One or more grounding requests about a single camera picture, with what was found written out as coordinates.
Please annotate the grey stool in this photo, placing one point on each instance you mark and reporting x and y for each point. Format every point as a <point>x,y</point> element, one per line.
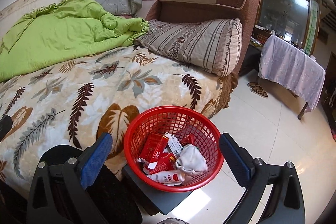
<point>168,200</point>

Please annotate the leopard print slipper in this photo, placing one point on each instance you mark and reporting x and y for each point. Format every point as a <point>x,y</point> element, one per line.
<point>254,85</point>
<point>260,92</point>

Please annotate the black phone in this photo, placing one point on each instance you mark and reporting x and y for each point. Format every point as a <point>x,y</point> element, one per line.
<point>5,127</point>

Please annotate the green quilt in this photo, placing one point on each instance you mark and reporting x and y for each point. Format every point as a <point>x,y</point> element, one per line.
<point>65,29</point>

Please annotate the white carton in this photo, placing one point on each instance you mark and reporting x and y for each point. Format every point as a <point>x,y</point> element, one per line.
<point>174,146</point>

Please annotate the dark wooden cabinet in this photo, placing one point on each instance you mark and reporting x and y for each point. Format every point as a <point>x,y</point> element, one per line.
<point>329,87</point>

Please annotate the dark cloth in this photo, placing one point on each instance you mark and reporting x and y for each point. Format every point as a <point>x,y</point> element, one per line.
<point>113,195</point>

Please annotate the white tube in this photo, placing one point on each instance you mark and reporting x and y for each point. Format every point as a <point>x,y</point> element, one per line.
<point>168,177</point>

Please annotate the red cigarette box gold emblem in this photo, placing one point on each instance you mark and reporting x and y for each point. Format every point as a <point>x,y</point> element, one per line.
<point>151,146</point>

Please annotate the wooden mirror cabinet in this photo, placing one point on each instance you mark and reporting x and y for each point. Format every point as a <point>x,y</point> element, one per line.
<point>283,11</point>

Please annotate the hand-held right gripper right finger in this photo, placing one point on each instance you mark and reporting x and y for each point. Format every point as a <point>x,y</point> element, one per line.
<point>236,161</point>

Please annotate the white sock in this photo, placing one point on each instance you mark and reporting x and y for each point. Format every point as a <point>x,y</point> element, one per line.
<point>191,161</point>

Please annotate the wooden table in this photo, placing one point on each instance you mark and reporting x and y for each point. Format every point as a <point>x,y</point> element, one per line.
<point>303,111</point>

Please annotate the red plastic basket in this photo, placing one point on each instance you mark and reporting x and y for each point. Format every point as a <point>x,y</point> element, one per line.
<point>168,115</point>

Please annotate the brown fringed bed cover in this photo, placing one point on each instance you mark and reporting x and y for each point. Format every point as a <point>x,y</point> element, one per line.
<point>225,90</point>

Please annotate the striped pillow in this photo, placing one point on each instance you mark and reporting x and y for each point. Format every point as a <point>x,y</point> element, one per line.
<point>199,43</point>

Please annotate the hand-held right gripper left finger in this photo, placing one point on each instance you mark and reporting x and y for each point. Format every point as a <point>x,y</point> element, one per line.
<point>95,161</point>

